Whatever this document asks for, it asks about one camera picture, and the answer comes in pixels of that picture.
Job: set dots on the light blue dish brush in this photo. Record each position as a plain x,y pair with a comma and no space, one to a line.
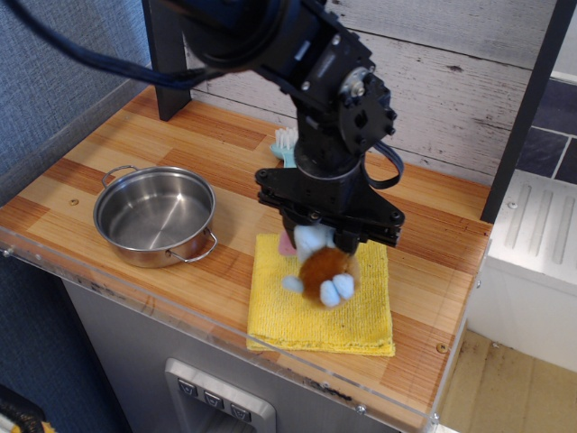
284,146

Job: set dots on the yellow black object corner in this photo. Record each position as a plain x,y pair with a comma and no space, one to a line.
21,415

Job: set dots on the black left shelf post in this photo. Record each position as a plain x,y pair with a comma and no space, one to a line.
167,51

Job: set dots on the black right shelf post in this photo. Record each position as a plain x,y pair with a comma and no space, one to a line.
536,86

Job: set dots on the grey toy fridge cabinet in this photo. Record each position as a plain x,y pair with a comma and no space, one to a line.
135,331

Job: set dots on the white ridged side counter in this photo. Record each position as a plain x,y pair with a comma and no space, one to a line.
525,296

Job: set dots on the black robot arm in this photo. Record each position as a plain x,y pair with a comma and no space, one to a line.
343,109

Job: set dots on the clear acrylic edge guard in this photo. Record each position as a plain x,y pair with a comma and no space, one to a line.
430,278

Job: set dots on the blue and brown plush toy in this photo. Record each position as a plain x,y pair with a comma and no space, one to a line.
327,276

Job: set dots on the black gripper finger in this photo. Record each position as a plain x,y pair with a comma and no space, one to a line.
287,243
346,241

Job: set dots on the silver dispenser button panel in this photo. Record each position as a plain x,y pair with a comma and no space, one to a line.
205,403

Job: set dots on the yellow folded towel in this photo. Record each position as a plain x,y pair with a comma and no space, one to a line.
280,318

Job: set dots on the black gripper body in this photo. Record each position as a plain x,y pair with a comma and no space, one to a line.
347,203

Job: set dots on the stainless steel pot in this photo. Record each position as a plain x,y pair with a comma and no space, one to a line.
158,216

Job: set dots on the black shelf post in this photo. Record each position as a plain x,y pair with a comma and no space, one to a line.
167,51
536,86

